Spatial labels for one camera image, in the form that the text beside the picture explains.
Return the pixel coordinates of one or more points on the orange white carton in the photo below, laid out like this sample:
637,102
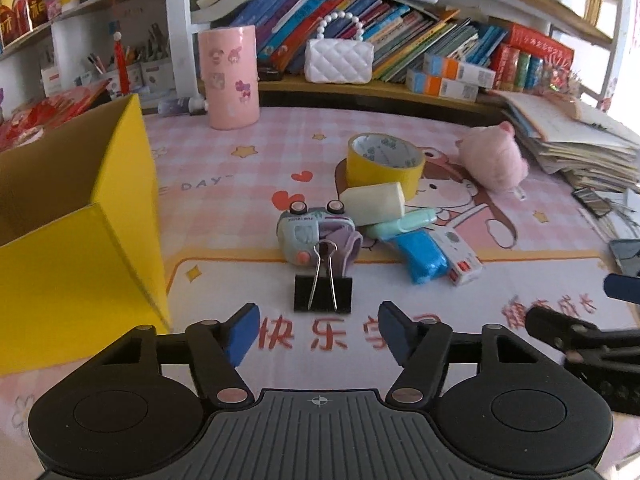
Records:
440,86
457,69

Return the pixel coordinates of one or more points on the blue clay packet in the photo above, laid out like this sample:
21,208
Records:
422,257

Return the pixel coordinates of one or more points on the white pen holder with pens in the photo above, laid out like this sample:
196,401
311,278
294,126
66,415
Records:
157,74

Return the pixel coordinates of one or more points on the stack of papers and notebooks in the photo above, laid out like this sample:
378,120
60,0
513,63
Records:
575,140

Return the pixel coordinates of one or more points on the yellow cardboard box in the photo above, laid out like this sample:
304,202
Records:
75,285

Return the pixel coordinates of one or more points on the pile of red paper packets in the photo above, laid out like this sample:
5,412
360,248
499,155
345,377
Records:
55,110

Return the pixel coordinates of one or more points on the row of colourful books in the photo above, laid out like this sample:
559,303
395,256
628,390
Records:
380,25

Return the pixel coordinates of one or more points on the mint green tube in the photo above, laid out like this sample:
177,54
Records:
400,225

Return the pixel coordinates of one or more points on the pink cartoon cylinder container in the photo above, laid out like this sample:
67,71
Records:
227,80

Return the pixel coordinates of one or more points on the black binder clip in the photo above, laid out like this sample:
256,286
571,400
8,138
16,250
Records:
322,294

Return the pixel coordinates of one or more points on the thick red dictionary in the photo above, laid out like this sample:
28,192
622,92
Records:
540,45

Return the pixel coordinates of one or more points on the grey-green toy camera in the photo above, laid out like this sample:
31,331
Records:
302,232

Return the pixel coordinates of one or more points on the small dark bottle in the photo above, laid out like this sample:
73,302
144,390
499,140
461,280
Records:
180,106

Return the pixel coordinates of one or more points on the white bookshelf frame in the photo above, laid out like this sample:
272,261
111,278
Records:
176,15

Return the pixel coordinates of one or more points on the colourful paper ornament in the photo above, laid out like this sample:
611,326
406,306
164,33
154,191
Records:
562,80

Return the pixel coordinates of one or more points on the pink plush toy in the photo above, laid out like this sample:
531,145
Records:
492,160

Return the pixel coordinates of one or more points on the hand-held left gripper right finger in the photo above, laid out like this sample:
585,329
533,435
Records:
395,332

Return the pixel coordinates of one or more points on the upright thick red books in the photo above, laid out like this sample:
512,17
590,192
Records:
515,67

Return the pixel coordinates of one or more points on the printed pink desk mat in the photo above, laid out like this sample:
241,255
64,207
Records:
240,160

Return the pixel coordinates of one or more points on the yellow tape roll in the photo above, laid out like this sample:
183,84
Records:
385,172

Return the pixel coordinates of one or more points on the red figure poster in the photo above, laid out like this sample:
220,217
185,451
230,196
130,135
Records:
22,7

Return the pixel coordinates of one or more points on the purple plastic piece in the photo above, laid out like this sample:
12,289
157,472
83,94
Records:
347,247

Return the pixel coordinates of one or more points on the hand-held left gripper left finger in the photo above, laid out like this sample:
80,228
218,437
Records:
242,332

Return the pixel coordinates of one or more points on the loose printed paper sheets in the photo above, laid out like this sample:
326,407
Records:
622,222

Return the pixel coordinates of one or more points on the red tassel ornament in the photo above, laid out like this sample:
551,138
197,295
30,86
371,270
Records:
121,65

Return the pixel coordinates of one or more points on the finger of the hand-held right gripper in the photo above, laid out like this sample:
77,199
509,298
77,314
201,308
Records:
622,290
555,330

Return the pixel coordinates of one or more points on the small white red box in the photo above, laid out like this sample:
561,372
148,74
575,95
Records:
462,257

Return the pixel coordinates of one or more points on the pale yellow eraser block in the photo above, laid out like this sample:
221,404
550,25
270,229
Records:
372,205

